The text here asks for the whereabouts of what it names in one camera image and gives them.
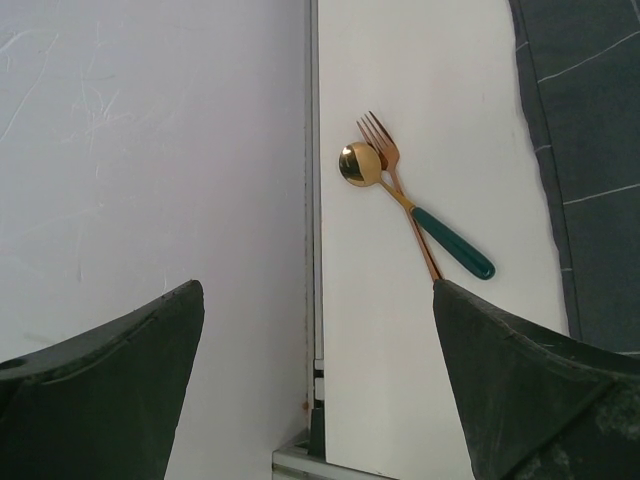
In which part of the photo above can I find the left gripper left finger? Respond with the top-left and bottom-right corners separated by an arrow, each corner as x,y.
1,280 -> 204,479

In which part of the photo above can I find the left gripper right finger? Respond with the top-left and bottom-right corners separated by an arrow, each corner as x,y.
433,280 -> 639,479

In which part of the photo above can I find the dark grey checked cloth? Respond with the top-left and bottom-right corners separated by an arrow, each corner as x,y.
510,1 -> 639,357

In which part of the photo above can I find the gold spoon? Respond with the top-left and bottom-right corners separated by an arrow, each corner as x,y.
339,142 -> 496,280

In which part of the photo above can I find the gold fork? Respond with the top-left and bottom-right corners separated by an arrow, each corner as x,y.
356,110 -> 443,281

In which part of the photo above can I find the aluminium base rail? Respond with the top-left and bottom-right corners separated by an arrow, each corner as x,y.
271,440 -> 382,480

